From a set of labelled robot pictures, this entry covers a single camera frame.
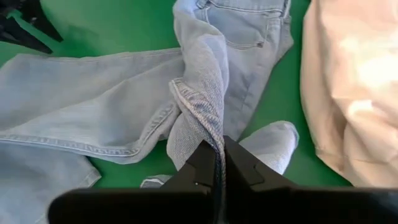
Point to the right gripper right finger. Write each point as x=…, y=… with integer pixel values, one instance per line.
x=245, y=177

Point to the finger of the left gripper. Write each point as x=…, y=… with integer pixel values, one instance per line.
x=40, y=21
x=21, y=34

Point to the cream cloth garment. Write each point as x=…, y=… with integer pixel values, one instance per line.
x=351, y=93

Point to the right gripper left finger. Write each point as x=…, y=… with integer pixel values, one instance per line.
x=196, y=177

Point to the grey garment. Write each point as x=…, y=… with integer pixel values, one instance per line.
x=93, y=93

